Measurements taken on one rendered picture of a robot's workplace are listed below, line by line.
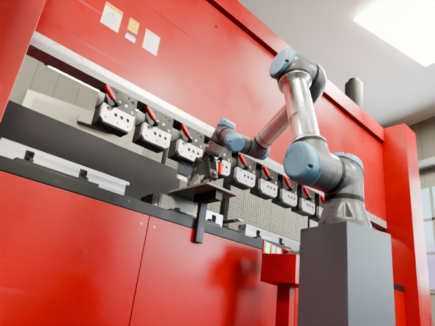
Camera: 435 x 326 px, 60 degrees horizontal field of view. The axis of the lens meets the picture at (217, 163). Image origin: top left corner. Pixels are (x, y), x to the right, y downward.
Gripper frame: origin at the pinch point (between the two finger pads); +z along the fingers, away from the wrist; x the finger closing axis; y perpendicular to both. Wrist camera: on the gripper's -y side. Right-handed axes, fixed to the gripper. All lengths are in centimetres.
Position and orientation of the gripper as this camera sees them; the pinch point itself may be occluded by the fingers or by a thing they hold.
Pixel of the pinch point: (194, 191)
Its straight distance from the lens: 171.1
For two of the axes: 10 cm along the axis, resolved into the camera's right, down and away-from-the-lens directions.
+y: -3.7, -4.1, 8.3
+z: -4.6, 8.6, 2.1
